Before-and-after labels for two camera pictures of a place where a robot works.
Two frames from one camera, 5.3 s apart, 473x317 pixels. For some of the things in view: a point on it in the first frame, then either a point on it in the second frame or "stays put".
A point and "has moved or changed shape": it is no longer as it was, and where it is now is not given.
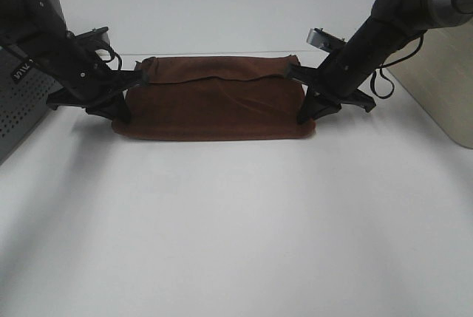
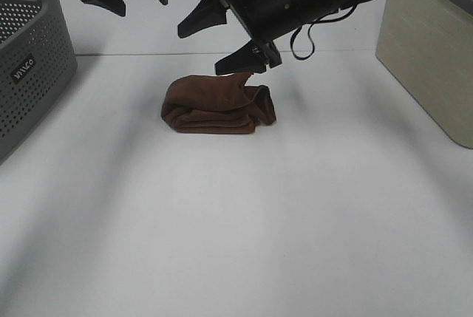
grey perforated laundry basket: [24, 82] stays put
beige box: [437, 80] stays put
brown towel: [223, 98] has moved or changed shape
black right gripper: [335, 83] to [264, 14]
